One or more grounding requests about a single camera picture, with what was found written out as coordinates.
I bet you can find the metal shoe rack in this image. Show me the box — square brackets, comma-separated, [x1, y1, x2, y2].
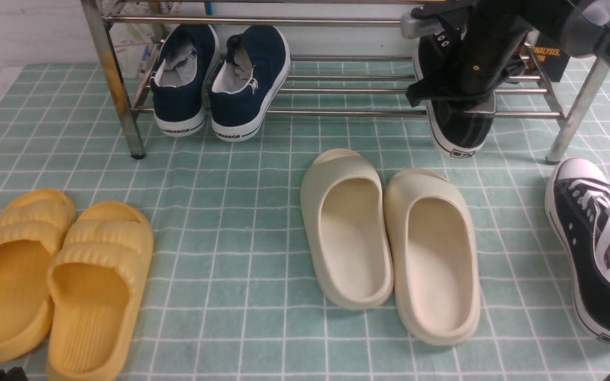
[82, 1, 610, 164]

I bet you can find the black canvas sneaker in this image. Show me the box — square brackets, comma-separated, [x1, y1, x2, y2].
[544, 158, 610, 344]
[413, 31, 497, 158]

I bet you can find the right yellow rubber slipper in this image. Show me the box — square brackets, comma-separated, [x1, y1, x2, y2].
[47, 202, 154, 380]

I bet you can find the left cream foam slipper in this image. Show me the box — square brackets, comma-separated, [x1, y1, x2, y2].
[300, 149, 394, 310]

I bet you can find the cream foam slipper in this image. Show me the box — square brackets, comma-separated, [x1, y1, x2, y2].
[383, 168, 481, 346]
[300, 149, 394, 310]

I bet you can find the left navy canvas sneaker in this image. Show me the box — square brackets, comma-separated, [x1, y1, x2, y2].
[149, 24, 220, 138]

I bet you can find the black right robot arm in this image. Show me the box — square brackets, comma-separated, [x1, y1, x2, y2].
[405, 1, 610, 110]

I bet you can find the navy canvas sneaker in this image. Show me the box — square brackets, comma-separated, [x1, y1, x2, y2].
[149, 24, 220, 138]
[209, 25, 291, 142]

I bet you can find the left yellow rubber slipper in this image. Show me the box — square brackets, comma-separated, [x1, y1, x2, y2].
[0, 189, 77, 362]

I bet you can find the black object at bottom edge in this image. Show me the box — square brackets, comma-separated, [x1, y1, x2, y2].
[0, 367, 29, 381]

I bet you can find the yellow rubber slipper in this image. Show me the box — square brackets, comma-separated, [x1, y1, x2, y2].
[47, 202, 154, 380]
[0, 189, 77, 362]

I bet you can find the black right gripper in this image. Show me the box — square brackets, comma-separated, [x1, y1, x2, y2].
[405, 1, 536, 113]

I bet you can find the paper map behind rack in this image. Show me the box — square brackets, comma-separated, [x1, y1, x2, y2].
[110, 2, 182, 79]

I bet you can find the right cream foam slipper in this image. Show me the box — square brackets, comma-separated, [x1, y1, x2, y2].
[383, 168, 481, 346]

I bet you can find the green checkered tablecloth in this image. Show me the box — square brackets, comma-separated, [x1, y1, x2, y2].
[0, 63, 610, 380]

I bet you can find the right navy canvas sneaker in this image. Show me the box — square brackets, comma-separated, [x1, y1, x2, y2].
[209, 25, 291, 142]

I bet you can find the dark image processing book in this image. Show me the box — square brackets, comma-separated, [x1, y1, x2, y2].
[532, 32, 570, 83]

